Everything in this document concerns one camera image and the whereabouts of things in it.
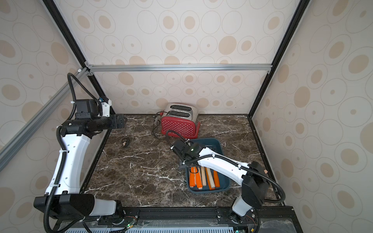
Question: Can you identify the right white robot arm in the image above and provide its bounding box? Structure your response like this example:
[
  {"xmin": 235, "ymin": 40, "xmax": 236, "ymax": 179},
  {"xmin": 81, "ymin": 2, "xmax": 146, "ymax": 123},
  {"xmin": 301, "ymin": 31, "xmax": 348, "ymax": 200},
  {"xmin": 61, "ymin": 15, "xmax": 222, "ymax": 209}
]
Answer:
[{"xmin": 169, "ymin": 138, "xmax": 286, "ymax": 216}]

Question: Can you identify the aluminium frame rail left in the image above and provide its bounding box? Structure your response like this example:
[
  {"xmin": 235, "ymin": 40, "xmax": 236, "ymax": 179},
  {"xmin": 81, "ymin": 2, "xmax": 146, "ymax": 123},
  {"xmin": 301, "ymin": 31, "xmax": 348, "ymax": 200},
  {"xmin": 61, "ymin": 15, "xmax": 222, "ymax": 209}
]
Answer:
[{"xmin": 1, "ymin": 83, "xmax": 71, "ymax": 170}]

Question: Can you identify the wooden handle sickle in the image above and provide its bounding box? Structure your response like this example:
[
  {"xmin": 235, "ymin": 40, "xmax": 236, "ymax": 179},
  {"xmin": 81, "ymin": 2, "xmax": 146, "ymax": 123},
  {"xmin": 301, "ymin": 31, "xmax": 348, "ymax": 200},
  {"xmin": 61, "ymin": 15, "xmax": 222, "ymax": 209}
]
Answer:
[{"xmin": 200, "ymin": 167, "xmax": 207, "ymax": 186}]

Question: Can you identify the red dotted toaster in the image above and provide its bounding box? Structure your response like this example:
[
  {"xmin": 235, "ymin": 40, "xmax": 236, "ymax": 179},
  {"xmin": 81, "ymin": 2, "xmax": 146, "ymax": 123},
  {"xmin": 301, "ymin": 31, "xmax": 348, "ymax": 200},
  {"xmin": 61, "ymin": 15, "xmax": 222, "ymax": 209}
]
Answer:
[{"xmin": 161, "ymin": 103, "xmax": 201, "ymax": 139}]

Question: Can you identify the aluminium frame rail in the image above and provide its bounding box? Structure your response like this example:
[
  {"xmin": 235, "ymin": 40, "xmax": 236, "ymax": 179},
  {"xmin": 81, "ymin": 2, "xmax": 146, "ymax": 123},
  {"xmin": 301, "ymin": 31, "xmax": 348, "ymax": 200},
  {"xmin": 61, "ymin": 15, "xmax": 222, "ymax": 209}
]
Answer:
[
  {"xmin": 1, "ymin": 83, "xmax": 71, "ymax": 170},
  {"xmin": 88, "ymin": 64, "xmax": 272, "ymax": 72}
]

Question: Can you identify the wooden handle sickle diagonal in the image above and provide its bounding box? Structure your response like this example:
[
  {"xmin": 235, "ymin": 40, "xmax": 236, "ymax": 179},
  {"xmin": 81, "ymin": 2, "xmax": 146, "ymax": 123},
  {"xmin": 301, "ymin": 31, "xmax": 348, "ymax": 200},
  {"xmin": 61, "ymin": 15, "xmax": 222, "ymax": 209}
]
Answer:
[{"xmin": 205, "ymin": 168, "xmax": 215, "ymax": 190}]

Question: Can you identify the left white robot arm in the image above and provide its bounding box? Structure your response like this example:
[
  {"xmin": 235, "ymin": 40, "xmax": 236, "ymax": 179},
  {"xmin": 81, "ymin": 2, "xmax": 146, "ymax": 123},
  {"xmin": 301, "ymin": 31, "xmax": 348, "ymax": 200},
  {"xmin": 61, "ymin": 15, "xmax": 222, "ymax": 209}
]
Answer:
[{"xmin": 34, "ymin": 73, "xmax": 127, "ymax": 233}]

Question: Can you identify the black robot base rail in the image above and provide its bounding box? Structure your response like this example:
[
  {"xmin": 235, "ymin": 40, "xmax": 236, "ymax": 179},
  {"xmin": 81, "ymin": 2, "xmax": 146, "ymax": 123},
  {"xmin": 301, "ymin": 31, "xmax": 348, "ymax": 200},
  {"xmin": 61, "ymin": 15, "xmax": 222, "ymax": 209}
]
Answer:
[{"xmin": 67, "ymin": 206, "xmax": 303, "ymax": 233}]

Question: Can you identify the aluminium frame rail back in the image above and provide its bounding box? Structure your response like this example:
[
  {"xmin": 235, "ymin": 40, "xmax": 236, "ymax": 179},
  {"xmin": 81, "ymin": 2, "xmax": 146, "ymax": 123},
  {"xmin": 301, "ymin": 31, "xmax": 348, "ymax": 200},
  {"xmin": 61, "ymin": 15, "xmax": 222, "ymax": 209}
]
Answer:
[{"xmin": 88, "ymin": 64, "xmax": 272, "ymax": 72}]

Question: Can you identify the black toaster power cable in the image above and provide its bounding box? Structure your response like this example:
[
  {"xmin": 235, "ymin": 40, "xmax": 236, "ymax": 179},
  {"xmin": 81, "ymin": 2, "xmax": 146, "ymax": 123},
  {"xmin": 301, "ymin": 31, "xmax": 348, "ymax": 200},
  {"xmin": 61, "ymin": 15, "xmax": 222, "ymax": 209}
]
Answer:
[{"xmin": 151, "ymin": 110, "xmax": 165, "ymax": 137}]

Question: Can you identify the black snack packet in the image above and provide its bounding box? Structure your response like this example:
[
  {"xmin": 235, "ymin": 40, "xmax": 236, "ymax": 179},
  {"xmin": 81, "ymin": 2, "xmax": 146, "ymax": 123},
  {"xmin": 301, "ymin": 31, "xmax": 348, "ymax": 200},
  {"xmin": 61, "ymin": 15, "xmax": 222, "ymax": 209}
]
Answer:
[{"xmin": 122, "ymin": 138, "xmax": 130, "ymax": 148}]

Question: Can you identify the orange handle sickle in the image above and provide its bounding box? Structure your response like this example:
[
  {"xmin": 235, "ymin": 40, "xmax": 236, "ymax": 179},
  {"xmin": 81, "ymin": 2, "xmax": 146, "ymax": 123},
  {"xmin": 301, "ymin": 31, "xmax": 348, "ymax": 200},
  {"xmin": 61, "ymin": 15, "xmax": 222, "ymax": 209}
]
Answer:
[
  {"xmin": 189, "ymin": 167, "xmax": 196, "ymax": 188},
  {"xmin": 213, "ymin": 170, "xmax": 220, "ymax": 188},
  {"xmin": 195, "ymin": 167, "xmax": 203, "ymax": 190}
]

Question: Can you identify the teal plastic storage box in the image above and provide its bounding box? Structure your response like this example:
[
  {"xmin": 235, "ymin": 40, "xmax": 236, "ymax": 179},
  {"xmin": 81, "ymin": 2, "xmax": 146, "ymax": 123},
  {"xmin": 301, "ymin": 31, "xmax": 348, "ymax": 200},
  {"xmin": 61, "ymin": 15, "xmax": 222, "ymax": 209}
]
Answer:
[{"xmin": 186, "ymin": 138, "xmax": 231, "ymax": 194}]

